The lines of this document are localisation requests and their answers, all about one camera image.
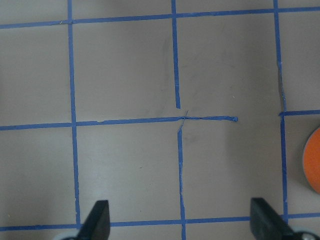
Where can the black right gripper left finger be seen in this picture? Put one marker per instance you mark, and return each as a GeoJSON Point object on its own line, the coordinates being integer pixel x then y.
{"type": "Point", "coordinates": [97, 225]}

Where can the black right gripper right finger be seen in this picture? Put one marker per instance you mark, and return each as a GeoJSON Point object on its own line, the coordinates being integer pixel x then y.
{"type": "Point", "coordinates": [266, 224]}

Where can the orange eco bin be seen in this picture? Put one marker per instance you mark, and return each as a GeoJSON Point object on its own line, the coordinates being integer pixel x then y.
{"type": "Point", "coordinates": [311, 160]}

